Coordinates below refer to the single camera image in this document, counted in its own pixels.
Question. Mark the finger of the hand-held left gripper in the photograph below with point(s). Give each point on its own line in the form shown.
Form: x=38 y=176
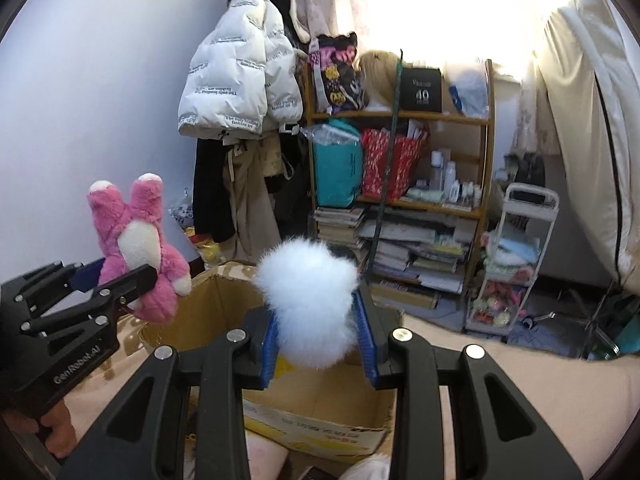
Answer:
x=87 y=274
x=135 y=282

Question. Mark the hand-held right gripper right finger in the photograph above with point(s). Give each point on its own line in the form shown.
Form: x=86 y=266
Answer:
x=369 y=345

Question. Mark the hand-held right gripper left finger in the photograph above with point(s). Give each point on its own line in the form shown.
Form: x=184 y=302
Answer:
x=270 y=350

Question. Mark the pink plush bunny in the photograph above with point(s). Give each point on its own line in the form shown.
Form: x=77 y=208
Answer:
x=115 y=240

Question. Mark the white fluffy pompom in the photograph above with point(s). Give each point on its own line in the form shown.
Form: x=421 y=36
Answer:
x=310 y=300

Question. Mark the cardboard box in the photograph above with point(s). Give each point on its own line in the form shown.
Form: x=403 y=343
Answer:
x=325 y=412

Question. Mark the person's left hand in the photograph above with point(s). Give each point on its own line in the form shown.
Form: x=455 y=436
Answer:
x=60 y=430

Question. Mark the yellow red packet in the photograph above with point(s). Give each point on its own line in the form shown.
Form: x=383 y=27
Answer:
x=205 y=247

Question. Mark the blue white patterned bag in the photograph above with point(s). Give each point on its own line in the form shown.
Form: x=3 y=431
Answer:
x=182 y=215

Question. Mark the pile of books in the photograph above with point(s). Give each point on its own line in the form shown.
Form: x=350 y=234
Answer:
x=400 y=250

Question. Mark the black hanging garment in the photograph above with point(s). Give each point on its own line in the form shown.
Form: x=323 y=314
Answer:
x=210 y=190
x=295 y=195

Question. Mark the pile of small plush toys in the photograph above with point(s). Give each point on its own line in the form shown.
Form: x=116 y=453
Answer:
x=492 y=307

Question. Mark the beige hanging trousers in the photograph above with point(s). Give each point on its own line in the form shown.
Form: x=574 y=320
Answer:
x=250 y=210

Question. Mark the mint green folded cloth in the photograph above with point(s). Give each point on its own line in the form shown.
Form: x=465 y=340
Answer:
x=424 y=195

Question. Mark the light blue folded cloth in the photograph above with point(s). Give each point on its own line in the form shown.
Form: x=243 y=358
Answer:
x=515 y=252

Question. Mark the red gift bag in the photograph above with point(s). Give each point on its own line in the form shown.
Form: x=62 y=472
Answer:
x=385 y=170

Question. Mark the teal shopping bag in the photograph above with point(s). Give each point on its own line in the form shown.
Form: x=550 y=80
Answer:
x=337 y=170

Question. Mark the group of cosmetic bottles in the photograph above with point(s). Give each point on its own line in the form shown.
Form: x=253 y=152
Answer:
x=450 y=175

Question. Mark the beige floral blanket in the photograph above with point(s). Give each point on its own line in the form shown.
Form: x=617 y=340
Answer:
x=550 y=400

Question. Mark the clear plastic packet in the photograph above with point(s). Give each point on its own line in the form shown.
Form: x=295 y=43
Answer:
x=330 y=134

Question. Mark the white rolling cart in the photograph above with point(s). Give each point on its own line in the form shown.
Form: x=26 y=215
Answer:
x=530 y=194

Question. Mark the wooden shelf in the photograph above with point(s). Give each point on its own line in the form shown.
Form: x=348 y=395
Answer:
x=400 y=116

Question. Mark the black bag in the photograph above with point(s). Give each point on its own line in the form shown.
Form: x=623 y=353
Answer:
x=525 y=172

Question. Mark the green pole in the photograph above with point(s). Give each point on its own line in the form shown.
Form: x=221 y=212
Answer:
x=395 y=110

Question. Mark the white puffer jacket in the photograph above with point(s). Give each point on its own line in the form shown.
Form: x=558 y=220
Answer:
x=235 y=60

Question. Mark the teal cloth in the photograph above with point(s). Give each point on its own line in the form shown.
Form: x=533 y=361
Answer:
x=625 y=335

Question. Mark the black box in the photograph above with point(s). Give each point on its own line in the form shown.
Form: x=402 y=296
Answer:
x=422 y=90

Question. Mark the cartoon printed tote bag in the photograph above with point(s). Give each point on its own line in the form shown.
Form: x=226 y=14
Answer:
x=340 y=80

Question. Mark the blonde wig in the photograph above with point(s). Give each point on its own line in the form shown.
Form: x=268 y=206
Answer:
x=377 y=75

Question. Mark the white plastic bag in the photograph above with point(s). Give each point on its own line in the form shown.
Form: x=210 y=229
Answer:
x=467 y=92

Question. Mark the white office chair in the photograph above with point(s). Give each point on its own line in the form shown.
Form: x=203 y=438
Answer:
x=580 y=110

